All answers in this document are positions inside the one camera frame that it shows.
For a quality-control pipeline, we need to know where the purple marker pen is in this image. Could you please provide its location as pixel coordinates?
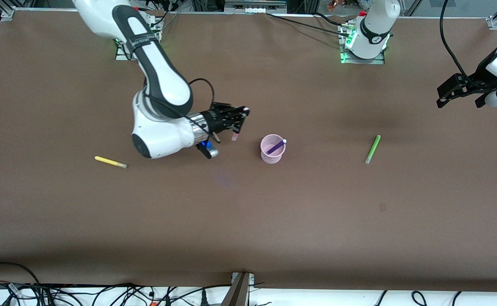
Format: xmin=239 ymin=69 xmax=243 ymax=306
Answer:
xmin=267 ymin=139 xmax=287 ymax=155

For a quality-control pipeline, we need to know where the pink plastic cup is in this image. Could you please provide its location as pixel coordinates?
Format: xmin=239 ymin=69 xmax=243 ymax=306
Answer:
xmin=260 ymin=134 xmax=287 ymax=164

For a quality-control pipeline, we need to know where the green marker pen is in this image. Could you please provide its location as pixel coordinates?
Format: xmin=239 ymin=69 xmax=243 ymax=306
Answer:
xmin=365 ymin=135 xmax=381 ymax=164

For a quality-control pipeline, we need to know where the brown table cover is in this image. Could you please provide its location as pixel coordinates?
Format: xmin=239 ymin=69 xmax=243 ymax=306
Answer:
xmin=0 ymin=11 xmax=497 ymax=292

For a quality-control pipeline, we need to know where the silver power strip box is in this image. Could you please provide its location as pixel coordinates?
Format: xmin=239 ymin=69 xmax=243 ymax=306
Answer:
xmin=224 ymin=0 xmax=287 ymax=14

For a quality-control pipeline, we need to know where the yellow marker pen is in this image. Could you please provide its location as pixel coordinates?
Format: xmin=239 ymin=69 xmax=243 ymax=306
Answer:
xmin=94 ymin=156 xmax=128 ymax=169

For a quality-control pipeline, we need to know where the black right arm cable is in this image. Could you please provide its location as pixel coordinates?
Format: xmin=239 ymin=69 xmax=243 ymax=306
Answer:
xmin=188 ymin=78 xmax=216 ymax=108

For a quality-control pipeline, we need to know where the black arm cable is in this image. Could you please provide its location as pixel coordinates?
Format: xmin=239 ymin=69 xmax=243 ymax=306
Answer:
xmin=440 ymin=0 xmax=472 ymax=81
xmin=188 ymin=78 xmax=216 ymax=108

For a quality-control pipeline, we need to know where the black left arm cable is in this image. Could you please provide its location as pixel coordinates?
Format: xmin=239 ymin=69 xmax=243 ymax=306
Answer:
xmin=440 ymin=0 xmax=472 ymax=81

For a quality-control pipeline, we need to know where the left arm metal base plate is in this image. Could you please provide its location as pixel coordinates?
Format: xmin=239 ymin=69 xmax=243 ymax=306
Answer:
xmin=339 ymin=21 xmax=386 ymax=65

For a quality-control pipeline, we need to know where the long black tabletop cable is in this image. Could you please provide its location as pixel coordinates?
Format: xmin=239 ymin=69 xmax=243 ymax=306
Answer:
xmin=266 ymin=12 xmax=351 ymax=35

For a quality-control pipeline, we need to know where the short black tabletop cable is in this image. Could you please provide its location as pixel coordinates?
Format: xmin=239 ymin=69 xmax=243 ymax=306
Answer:
xmin=312 ymin=12 xmax=355 ymax=29

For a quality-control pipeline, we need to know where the silver metal edge bracket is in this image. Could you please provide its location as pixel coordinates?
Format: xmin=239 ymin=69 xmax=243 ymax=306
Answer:
xmin=231 ymin=272 xmax=256 ymax=287

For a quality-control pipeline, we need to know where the dark camera stand post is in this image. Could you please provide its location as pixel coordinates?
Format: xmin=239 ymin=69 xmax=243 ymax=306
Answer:
xmin=221 ymin=273 xmax=251 ymax=306

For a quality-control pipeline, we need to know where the thick black arched cable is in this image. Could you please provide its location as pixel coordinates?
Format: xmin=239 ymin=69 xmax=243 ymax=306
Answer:
xmin=0 ymin=262 xmax=40 ymax=285

